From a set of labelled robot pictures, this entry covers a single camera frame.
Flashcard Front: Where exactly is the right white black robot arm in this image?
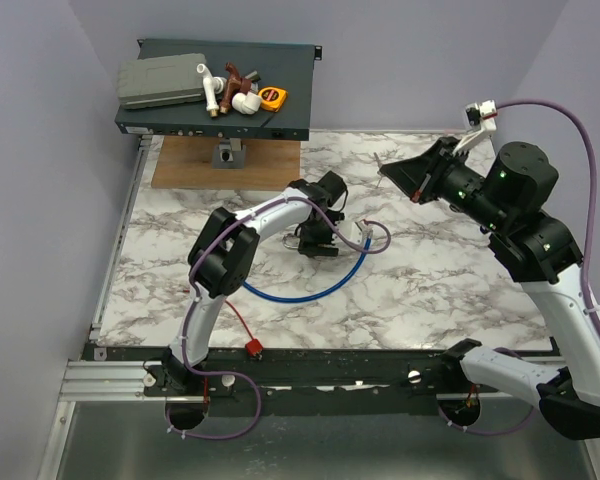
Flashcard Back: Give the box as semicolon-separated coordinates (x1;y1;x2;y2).
379;137;600;440

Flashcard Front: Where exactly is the silver key bunch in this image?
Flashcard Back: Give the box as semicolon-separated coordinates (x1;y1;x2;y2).
373;152;383;189

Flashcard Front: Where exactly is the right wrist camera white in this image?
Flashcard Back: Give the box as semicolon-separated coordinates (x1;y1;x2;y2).
453;100;498;155

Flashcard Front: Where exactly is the grey metal bracket stand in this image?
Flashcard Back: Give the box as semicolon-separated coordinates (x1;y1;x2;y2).
211;138;246;170

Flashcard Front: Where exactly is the grey plastic case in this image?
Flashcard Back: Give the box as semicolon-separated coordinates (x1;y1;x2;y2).
116;53;206;110

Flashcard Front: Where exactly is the small black object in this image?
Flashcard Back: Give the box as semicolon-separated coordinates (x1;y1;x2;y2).
244;70;261;83

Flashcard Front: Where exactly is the brown tap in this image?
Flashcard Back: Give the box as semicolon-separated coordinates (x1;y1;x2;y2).
219;62;252;114

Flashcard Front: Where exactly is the white pipe faucet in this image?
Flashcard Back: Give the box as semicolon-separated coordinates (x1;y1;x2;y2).
196;63;227;118

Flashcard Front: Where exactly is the yellow tape measure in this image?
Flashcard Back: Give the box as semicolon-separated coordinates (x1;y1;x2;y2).
258;87;288;112

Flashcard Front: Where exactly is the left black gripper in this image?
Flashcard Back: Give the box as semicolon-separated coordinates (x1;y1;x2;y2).
298;215;344;258

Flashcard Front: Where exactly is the brass padlock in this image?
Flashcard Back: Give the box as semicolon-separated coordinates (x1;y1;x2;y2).
282;235;339;256

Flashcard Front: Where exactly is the wooden board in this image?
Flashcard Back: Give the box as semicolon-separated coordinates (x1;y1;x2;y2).
151;136;301;191

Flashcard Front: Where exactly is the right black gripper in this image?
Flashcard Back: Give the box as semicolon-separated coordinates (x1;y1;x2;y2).
381;135;509;232

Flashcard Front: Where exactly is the dark rack server unit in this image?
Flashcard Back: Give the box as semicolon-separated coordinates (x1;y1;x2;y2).
115;38;317;141

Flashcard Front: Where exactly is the red cable lock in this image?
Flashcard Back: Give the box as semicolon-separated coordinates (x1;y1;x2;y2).
182;287;264;360

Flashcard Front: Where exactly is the white pipe elbow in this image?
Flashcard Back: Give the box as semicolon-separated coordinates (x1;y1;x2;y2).
231;91;262;115

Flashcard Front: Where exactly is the blue cable lock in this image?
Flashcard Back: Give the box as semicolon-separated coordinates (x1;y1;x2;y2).
243;251;368;305

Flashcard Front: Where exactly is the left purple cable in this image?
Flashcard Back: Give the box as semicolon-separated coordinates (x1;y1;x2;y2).
167;197;392;441

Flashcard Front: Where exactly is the aluminium extrusion rail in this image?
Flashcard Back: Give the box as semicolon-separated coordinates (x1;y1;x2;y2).
59;359;151;402

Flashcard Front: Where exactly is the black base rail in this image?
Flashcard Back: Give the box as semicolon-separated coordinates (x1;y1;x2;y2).
79;344;494;426

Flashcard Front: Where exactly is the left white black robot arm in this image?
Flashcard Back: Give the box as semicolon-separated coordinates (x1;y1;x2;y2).
161;171;348;395

